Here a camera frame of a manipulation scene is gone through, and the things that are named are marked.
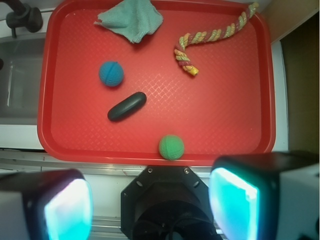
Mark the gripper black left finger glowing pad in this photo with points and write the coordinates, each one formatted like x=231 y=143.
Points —
x=48 y=205

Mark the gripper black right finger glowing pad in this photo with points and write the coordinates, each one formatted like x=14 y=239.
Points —
x=268 y=196

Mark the green textured ball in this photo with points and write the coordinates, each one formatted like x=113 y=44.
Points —
x=171 y=147

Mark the blue textured ball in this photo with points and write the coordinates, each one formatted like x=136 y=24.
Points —
x=111 y=73

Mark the red plastic tray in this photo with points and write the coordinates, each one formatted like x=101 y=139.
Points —
x=227 y=109

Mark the black oval stone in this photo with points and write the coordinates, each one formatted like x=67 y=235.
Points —
x=127 y=107

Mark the stainless steel sink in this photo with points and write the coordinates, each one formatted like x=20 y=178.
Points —
x=20 y=77

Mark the black faucet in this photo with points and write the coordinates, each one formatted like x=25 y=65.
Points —
x=23 y=16

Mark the teal cloth rag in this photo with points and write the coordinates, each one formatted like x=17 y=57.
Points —
x=133 y=19

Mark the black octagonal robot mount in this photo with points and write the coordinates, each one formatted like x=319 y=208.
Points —
x=167 y=203

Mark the multicolour twisted rope toy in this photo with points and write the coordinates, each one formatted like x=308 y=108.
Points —
x=209 y=36

